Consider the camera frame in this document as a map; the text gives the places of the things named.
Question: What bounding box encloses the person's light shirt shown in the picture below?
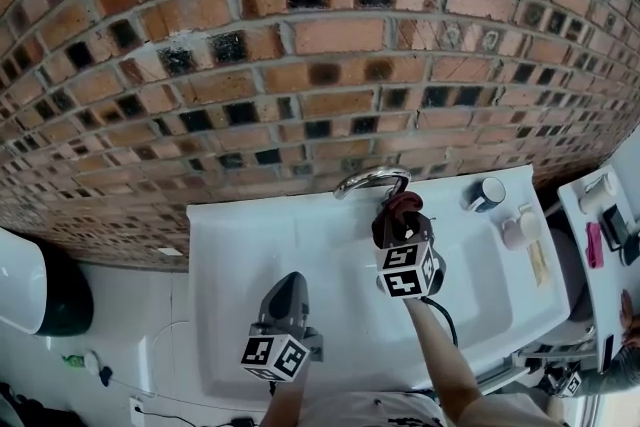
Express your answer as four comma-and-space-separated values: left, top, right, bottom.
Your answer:
259, 389, 571, 427

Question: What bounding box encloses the dark red cloth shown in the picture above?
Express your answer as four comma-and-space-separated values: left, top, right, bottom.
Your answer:
371, 193, 425, 249

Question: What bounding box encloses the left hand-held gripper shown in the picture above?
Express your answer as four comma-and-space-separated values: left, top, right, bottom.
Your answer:
240, 271, 325, 384

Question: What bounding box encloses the black phone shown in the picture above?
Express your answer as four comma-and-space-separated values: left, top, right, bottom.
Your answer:
601, 334, 616, 372

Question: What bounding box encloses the white and black toilet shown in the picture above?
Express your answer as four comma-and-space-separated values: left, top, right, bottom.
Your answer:
0, 227, 95, 338

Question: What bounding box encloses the white ceramic sink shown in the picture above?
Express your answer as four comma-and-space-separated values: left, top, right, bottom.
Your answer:
185, 164, 571, 399

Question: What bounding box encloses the white side table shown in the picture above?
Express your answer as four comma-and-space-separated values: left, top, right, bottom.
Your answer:
557, 164, 640, 374

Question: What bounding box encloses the person's left forearm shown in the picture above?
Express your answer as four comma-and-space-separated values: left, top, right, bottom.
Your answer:
267, 379, 307, 427

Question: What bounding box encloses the white tumbler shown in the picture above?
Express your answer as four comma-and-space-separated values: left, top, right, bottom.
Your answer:
578, 170, 619, 216

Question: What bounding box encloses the chrome faucet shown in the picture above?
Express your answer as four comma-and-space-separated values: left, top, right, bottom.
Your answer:
333, 167, 412, 212

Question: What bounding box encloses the pink cup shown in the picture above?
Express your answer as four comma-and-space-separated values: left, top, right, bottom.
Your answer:
501, 209, 542, 251

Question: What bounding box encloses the black round object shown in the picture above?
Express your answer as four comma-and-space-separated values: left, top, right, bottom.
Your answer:
619, 232, 640, 267

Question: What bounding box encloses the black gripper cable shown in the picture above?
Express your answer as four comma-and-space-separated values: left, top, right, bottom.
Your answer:
423, 296, 460, 347

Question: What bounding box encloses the dark blue mug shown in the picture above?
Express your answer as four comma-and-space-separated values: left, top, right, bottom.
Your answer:
460, 176, 507, 215

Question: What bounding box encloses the black box device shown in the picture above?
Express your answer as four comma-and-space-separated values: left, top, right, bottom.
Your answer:
601, 203, 633, 253

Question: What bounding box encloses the person's right forearm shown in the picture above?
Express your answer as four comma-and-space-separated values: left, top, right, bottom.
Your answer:
403, 297, 484, 422

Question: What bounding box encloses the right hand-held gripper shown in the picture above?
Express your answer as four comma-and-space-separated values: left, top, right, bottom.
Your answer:
374, 213, 446, 300

